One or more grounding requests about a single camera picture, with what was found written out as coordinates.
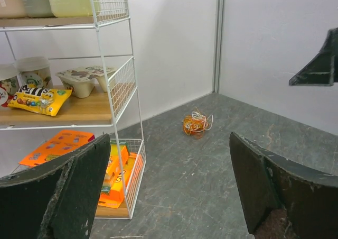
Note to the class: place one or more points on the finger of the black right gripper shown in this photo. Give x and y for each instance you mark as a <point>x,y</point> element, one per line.
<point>322,69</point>

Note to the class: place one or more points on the beige bottle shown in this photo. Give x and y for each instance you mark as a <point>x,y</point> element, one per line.
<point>12,9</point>

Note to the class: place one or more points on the white flowered cup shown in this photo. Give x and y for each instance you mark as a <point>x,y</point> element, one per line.
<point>9,83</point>

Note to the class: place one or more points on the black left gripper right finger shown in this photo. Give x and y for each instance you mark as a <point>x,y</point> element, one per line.
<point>281,198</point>

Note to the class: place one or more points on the flat orange box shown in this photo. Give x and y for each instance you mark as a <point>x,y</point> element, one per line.
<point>64,142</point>

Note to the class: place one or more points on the orange yellow snack boxes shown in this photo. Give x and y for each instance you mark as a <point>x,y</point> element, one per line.
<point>123,165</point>

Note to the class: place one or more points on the yellow M&M candy bag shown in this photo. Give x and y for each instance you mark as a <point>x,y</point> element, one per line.
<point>45,101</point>

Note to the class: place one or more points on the pale green bottle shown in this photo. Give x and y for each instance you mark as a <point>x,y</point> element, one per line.
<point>74,8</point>

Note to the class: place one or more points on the grey-green bottle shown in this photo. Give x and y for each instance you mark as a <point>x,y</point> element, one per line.
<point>38,8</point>

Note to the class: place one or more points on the white wire shelf rack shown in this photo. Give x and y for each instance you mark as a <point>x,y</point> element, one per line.
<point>70,42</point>

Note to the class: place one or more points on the white yogurt cup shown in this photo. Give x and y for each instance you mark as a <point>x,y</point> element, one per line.
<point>35,72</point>

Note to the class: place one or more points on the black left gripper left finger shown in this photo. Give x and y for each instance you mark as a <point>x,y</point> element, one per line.
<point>57,199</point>

